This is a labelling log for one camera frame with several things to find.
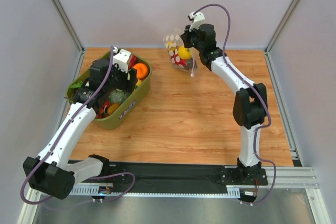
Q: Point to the fake pink dragon fruit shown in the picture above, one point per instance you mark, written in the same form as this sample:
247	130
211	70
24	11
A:
132	61

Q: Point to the fake purple grapes in bag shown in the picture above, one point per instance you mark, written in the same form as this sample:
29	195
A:
187	65

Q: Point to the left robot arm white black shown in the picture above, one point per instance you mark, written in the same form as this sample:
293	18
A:
50	172

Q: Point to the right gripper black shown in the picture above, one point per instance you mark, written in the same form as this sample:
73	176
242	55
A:
187	36

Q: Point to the black base mat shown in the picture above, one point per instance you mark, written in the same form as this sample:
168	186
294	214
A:
186	178

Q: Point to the fake yellow lemon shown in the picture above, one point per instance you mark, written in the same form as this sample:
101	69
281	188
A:
184	53

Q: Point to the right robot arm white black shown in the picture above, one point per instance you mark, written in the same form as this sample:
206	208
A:
249	110

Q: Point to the clear zip top bag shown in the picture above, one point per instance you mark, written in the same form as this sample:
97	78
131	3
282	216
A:
172	42

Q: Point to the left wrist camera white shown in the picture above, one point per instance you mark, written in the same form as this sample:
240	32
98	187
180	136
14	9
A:
122	59

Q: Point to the fake yellow fruit in bin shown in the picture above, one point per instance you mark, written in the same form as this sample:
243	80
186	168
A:
139	82

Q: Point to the fake orange persimmon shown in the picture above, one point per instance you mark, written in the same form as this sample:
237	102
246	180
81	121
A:
142	70

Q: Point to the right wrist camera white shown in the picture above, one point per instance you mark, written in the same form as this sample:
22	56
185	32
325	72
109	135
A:
196	20

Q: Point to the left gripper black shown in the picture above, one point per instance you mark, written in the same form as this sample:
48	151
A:
130	83

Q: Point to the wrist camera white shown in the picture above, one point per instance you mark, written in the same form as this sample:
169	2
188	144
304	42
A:
122	59
196	20

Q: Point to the fake broccoli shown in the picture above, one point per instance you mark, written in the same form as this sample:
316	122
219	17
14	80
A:
118	96

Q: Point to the fake red apple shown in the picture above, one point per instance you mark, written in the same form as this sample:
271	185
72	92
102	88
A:
178	62

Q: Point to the olive green plastic bin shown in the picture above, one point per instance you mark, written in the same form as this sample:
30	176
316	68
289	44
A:
108	115

